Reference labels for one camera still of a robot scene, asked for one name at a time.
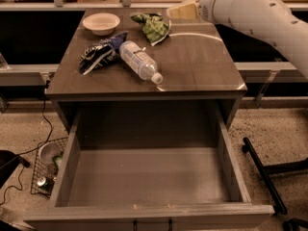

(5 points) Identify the clear plastic water bottle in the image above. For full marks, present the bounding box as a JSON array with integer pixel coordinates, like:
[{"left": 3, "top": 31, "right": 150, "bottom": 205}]
[{"left": 119, "top": 41, "right": 163, "bottom": 85}]

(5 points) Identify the white paper bowl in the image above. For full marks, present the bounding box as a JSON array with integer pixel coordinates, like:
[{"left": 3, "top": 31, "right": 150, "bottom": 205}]
[{"left": 83, "top": 13, "right": 120, "bottom": 36}]

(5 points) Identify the black drawer handle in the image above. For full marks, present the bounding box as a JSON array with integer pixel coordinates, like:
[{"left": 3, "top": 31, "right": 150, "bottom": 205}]
[{"left": 133, "top": 219, "right": 173, "bottom": 231}]

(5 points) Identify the grey cabinet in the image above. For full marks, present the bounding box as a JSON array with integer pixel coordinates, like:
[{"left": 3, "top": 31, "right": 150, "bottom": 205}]
[{"left": 46, "top": 9, "right": 246, "bottom": 126}]

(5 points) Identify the black object at left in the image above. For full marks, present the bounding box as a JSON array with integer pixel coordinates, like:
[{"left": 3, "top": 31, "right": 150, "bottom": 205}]
[{"left": 0, "top": 150, "right": 30, "bottom": 188}]

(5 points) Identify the black chair base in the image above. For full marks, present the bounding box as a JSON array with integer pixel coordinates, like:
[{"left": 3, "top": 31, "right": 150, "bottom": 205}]
[{"left": 242, "top": 138, "right": 308, "bottom": 231}]

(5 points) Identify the green jalapeno chip bag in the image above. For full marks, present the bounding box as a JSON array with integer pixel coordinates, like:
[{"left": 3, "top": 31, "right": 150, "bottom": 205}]
[{"left": 130, "top": 13, "right": 171, "bottom": 46}]

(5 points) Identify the open grey top drawer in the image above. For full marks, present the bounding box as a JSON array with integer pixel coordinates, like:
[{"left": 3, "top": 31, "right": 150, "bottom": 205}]
[{"left": 25, "top": 102, "right": 273, "bottom": 231}]

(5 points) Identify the blue chip bag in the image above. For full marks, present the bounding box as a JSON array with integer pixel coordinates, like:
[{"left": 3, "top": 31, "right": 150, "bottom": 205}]
[{"left": 79, "top": 31, "right": 128, "bottom": 75}]

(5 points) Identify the black wire basket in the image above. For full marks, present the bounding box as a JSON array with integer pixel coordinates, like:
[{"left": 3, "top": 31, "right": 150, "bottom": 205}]
[{"left": 31, "top": 138, "right": 67, "bottom": 198}]

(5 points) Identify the black power cable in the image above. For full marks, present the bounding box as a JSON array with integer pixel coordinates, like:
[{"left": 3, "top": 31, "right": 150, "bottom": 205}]
[{"left": 0, "top": 80, "right": 54, "bottom": 206}]

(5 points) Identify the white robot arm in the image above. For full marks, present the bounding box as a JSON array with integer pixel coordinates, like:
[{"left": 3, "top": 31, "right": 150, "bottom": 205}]
[{"left": 167, "top": 0, "right": 308, "bottom": 77}]

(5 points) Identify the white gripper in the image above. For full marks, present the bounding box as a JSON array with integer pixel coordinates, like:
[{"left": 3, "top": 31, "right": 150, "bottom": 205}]
[{"left": 167, "top": 1, "right": 199, "bottom": 19}]

